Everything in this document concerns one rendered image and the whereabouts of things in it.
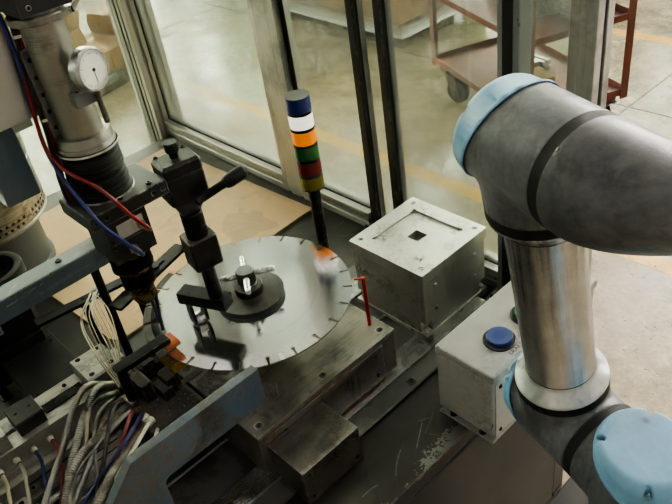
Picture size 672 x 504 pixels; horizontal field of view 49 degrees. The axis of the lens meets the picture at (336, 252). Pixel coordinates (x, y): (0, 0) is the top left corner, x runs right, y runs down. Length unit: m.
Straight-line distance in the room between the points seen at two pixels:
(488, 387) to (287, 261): 0.40
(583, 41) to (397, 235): 0.49
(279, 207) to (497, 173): 1.12
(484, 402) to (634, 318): 1.46
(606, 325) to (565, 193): 1.89
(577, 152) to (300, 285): 0.66
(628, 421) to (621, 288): 1.73
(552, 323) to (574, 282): 0.06
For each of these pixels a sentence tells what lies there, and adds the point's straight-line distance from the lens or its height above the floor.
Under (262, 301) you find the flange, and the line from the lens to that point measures 1.16.
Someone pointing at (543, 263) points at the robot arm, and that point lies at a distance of 0.78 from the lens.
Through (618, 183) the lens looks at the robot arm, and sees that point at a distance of 0.62.
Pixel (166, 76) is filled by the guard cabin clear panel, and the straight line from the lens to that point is 2.15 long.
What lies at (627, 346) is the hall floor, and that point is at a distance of 2.45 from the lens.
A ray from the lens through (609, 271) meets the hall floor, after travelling 2.72.
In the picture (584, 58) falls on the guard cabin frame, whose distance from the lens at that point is 1.13.
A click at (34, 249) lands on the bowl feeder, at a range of 1.76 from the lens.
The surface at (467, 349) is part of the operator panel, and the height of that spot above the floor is 0.90.
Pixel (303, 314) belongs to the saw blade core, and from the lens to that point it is 1.14.
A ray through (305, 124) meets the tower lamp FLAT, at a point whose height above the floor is 1.11.
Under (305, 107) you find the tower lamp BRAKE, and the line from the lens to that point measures 1.31.
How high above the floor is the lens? 1.69
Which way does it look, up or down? 36 degrees down
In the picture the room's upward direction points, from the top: 10 degrees counter-clockwise
